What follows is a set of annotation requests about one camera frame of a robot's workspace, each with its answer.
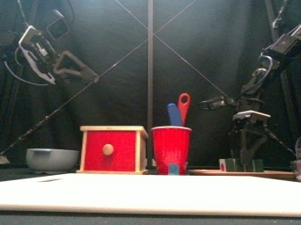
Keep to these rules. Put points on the green toy sushi roll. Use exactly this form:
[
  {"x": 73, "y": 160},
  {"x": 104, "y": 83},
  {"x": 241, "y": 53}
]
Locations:
[{"x": 232, "y": 165}]

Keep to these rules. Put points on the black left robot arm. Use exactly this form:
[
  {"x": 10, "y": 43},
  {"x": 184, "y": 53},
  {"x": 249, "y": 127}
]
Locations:
[{"x": 10, "y": 35}]

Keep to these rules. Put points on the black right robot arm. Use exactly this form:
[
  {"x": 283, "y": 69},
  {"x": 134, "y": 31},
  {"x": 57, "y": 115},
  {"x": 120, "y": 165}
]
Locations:
[{"x": 283, "y": 47}]

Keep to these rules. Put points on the white cutting board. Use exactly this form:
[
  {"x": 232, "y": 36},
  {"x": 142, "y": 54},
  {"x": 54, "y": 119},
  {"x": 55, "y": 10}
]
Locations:
[{"x": 149, "y": 193}]

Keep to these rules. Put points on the tan rectangular tray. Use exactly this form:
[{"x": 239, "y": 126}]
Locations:
[{"x": 275, "y": 174}]

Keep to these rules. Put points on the black cloth backdrop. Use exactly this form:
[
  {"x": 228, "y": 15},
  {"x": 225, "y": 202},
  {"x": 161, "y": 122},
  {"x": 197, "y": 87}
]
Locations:
[{"x": 118, "y": 44}]

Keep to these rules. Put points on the red plastic cup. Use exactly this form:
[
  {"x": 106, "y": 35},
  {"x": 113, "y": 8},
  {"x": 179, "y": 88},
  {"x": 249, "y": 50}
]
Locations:
[{"x": 172, "y": 149}]

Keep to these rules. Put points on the small teal block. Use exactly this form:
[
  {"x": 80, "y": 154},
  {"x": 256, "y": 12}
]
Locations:
[{"x": 175, "y": 169}]

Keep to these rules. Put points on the wooden box with red front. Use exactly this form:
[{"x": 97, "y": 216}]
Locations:
[{"x": 114, "y": 158}]

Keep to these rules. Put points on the grey bowl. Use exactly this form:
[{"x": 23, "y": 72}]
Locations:
[{"x": 51, "y": 160}]

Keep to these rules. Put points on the vertical metal frame pole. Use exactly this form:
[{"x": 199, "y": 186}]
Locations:
[{"x": 150, "y": 73}]

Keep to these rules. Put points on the diagonal frame brace rod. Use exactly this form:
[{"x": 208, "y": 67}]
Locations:
[
  {"x": 188, "y": 57},
  {"x": 46, "y": 117}
]

